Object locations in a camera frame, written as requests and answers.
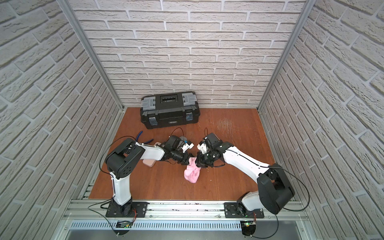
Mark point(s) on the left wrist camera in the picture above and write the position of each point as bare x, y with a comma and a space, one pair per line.
187, 145

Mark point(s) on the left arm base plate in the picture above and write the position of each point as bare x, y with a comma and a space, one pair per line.
128, 210

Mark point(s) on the pink microfibre cloth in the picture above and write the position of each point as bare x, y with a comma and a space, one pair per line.
192, 172

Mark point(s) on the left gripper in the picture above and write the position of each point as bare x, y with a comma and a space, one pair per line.
184, 156

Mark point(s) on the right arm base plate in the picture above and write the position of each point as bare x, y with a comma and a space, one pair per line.
233, 210

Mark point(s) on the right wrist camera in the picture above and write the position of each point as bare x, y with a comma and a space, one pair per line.
209, 142

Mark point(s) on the pink eyeglass case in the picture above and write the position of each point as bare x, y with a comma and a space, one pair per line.
149, 162

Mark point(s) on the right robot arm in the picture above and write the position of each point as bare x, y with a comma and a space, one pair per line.
274, 188

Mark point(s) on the black plastic toolbox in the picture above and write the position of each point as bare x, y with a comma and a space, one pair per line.
168, 110

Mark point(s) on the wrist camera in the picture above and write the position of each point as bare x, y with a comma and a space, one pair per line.
187, 145
209, 142

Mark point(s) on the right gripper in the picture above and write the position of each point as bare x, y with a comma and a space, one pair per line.
200, 162

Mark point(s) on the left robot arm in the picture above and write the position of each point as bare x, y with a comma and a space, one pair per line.
124, 158

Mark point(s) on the aluminium mounting rail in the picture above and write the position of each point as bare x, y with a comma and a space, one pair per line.
160, 210

